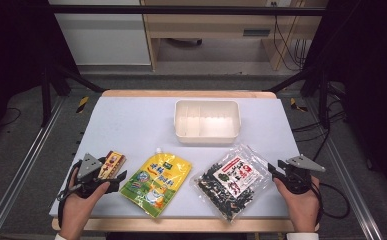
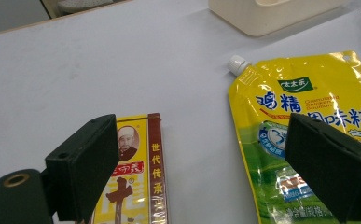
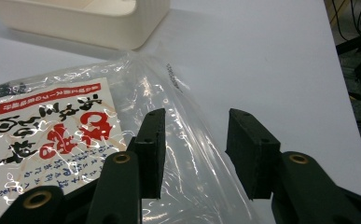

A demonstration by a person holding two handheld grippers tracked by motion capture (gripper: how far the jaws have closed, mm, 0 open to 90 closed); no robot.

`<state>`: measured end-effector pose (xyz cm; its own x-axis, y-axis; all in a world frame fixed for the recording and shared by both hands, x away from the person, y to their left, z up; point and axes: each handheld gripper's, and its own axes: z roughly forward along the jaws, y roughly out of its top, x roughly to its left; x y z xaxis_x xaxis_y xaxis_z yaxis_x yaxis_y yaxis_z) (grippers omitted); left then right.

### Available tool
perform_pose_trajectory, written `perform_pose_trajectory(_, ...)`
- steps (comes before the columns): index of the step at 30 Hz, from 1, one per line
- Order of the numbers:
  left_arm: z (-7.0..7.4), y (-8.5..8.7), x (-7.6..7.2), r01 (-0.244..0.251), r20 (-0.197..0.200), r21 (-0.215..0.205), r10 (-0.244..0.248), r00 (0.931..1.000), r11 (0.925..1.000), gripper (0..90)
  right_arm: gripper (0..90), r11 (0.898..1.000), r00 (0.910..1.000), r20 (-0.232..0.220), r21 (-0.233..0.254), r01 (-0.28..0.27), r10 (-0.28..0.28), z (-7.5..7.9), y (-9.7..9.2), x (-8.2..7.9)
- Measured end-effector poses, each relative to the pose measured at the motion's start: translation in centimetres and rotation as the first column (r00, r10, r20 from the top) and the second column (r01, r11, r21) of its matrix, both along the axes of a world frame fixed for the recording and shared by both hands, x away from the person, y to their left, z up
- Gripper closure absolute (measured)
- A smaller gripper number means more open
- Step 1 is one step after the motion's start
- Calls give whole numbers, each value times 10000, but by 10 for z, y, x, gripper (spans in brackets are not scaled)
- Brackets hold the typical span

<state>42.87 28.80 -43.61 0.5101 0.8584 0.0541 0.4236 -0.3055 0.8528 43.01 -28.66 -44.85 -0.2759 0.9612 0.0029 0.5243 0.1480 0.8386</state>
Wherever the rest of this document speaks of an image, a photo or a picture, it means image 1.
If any yellow spouted pouch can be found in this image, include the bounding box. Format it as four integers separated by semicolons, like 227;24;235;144
119;148;193;219

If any white cabinet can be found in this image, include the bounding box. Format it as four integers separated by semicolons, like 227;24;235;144
47;0;152;67

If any hand-held gripper cable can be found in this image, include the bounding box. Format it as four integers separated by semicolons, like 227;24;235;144
56;159;83;228
310;182;325;225

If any red and yellow snack packet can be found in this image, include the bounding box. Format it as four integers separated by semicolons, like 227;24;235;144
97;150;128;181

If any white plastic container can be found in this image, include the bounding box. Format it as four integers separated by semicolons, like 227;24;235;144
173;99;242;145

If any clear bag of dried seaweed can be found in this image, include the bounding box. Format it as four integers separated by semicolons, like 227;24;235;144
190;143;274;223

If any straight black floor cable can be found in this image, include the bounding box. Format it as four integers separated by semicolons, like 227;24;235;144
291;111;346;133

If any grey drawer handle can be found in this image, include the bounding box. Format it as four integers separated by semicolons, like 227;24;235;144
242;28;272;38

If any black hanging cable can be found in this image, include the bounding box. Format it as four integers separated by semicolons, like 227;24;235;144
273;14;303;72

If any light wooden desk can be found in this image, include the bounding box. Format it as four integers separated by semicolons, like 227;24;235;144
140;0;329;72

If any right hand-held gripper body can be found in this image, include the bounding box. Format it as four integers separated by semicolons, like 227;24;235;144
281;153;327;196

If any person's left hand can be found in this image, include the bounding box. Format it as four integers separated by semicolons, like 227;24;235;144
59;167;111;240

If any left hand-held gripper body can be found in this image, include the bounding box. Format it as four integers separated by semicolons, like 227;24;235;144
75;152;121;199

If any looped black floor cable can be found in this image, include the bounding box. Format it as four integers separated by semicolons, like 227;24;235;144
312;128;352;220

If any right hand-held gripper cable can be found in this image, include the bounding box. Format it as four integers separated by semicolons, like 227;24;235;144
310;182;325;225

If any thin black floor cable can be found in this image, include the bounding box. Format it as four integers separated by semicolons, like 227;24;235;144
0;106;22;128

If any black horizontal bar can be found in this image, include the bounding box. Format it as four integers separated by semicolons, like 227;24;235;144
47;4;329;17

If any white table mat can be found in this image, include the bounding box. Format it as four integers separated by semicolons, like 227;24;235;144
49;96;301;219

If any left hand-held gripper cable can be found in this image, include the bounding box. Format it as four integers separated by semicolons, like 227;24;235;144
56;159;83;228

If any wooden table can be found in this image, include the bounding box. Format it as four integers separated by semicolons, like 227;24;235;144
50;89;320;233

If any black curtain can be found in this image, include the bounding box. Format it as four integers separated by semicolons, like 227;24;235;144
303;0;387;204
0;0;80;149

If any silver metal rail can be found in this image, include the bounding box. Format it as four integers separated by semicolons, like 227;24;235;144
0;96;66;240
305;98;384;240

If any black metal stand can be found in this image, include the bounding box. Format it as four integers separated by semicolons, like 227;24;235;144
266;65;348;130
40;62;106;128

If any person's right hand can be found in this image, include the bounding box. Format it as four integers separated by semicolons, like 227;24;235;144
273;175;321;233

